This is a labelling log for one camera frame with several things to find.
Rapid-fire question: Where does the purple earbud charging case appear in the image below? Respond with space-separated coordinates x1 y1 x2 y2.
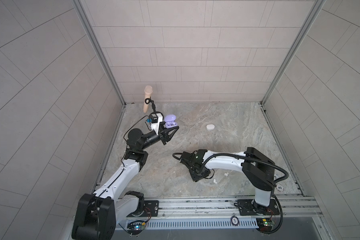
164 115 178 129

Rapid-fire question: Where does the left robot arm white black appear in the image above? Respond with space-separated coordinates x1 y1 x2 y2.
72 124 179 240

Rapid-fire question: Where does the white earbud charging case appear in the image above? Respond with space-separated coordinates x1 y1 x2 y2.
206 124 215 131

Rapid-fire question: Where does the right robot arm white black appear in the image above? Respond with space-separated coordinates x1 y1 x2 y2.
173 148 277 207

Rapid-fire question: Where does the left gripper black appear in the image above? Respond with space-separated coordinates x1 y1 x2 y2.
138 124 178 153

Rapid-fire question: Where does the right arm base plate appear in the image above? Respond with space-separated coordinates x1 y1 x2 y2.
234 199 280 216

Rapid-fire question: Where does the right circuit board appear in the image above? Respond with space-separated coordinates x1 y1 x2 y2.
256 218 275 233

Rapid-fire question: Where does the circuit board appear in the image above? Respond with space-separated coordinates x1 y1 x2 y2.
256 218 275 233
127 220 147 231

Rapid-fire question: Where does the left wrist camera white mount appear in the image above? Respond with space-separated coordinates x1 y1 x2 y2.
146 112 164 135

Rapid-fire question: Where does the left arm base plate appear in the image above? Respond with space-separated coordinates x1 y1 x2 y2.
128 200 160 218

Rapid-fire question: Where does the aluminium rail frame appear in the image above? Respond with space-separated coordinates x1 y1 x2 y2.
115 196 322 235

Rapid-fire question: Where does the black corrugated cable conduit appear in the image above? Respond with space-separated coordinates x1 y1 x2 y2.
171 151 290 235

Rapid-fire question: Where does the beige microphone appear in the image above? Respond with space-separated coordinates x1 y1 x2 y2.
143 85 153 113

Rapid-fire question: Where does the left circuit board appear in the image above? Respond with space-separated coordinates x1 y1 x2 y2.
127 220 147 231

